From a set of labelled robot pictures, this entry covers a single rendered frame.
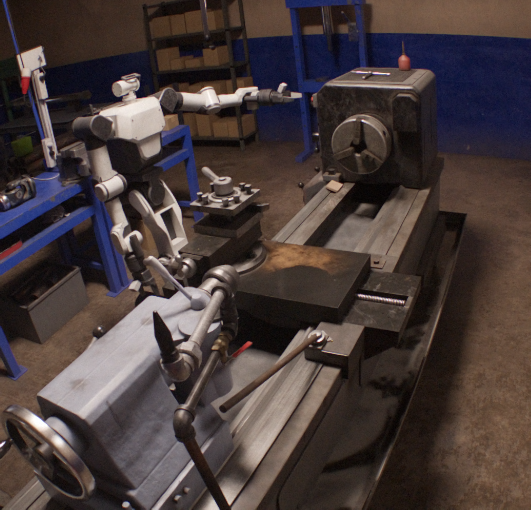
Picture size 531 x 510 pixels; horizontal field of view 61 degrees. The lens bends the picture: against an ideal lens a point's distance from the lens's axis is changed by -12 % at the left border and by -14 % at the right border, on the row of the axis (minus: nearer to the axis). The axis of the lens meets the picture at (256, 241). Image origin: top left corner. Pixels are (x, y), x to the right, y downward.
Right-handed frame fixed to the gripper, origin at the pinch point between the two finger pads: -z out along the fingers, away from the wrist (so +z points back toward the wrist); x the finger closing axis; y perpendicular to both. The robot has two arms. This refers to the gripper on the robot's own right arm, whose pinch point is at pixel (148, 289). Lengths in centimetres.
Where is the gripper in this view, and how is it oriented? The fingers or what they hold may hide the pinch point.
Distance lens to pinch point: 231.3
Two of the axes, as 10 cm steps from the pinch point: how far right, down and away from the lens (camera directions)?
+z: -3.2, -9.0, -2.9
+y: 5.6, -4.3, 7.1
